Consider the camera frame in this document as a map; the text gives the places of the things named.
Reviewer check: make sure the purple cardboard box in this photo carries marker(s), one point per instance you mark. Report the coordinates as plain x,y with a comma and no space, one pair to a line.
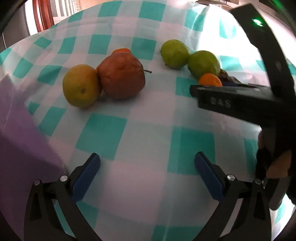
20,139

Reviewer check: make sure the green guava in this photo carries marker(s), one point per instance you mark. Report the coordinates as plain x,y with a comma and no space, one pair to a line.
174,54
203,63

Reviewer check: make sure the teal white checkered tablecloth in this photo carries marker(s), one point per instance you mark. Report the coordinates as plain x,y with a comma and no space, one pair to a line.
150,120

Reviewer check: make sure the person's right hand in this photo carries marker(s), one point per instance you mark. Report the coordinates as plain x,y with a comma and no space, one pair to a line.
281,166

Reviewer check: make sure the brownish red apple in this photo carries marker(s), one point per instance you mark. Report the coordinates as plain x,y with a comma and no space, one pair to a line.
121,76

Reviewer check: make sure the small orange tangerine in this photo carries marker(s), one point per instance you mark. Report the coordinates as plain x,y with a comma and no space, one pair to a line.
121,50
210,80

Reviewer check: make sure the small dark brown nut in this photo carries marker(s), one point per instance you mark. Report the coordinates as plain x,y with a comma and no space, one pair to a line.
227,76

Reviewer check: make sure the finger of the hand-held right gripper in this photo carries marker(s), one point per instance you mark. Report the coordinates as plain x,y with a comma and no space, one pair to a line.
242,104

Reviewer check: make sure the reddish wooden chair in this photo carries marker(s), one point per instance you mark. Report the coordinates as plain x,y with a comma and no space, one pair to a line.
42,14

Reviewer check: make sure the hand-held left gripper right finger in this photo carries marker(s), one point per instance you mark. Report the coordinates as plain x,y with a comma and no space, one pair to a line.
208,173

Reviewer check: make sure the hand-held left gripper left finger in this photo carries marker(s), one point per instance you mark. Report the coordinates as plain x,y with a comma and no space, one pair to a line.
86,176

